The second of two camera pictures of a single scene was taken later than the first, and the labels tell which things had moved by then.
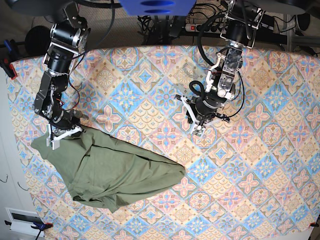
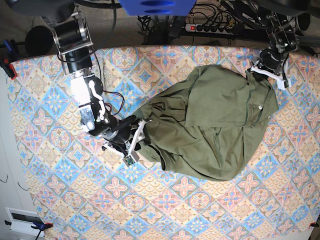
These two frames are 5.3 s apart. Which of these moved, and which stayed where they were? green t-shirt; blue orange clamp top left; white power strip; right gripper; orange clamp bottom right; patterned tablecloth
Moved: right gripper; green t-shirt
Stayed: orange clamp bottom right; blue orange clamp top left; white power strip; patterned tablecloth
